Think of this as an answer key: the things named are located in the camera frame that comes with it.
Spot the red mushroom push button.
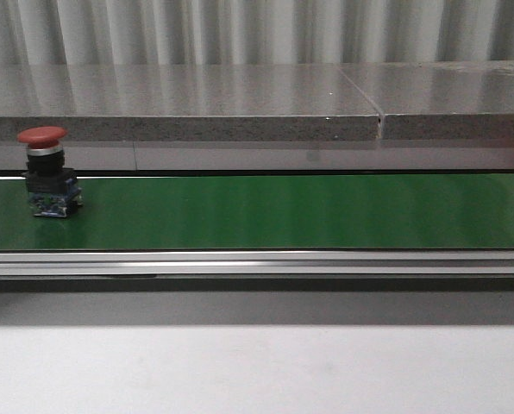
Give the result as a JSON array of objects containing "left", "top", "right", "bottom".
[{"left": 17, "top": 126, "right": 83, "bottom": 218}]

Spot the grey stone counter slab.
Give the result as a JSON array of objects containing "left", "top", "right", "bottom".
[{"left": 0, "top": 65, "right": 379, "bottom": 141}]

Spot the grey stone slab right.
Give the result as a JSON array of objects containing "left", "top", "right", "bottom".
[{"left": 340, "top": 61, "right": 514, "bottom": 142}]

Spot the green conveyor belt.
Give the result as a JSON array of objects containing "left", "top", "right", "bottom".
[{"left": 0, "top": 173, "right": 514, "bottom": 250}]

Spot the white pleated curtain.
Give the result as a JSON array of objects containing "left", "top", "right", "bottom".
[{"left": 0, "top": 1, "right": 514, "bottom": 65}]

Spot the aluminium conveyor side rail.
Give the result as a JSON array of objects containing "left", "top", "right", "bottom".
[{"left": 0, "top": 249, "right": 514, "bottom": 280}]

